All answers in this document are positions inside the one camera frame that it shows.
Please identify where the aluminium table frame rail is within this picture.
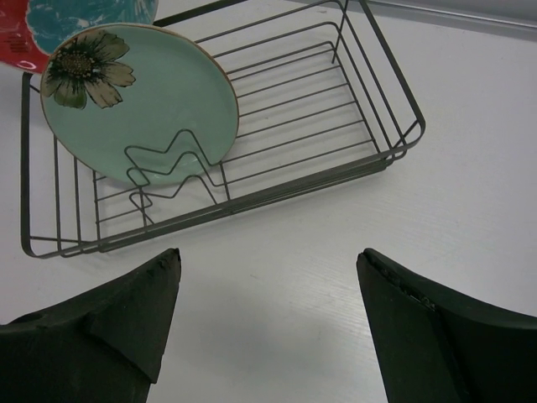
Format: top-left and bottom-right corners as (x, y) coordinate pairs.
(368, 0), (536, 42)

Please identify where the red and teal plate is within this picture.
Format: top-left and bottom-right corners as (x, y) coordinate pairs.
(1, 0), (159, 73)

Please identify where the green flower plate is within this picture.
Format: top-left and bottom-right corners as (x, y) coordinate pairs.
(40, 24), (239, 186)

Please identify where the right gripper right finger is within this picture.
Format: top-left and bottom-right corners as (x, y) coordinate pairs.
(357, 249), (536, 402)

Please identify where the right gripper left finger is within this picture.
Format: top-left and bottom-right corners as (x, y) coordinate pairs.
(1, 249), (181, 402)

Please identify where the grey wire dish rack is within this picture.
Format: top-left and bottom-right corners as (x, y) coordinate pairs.
(18, 1), (425, 259)

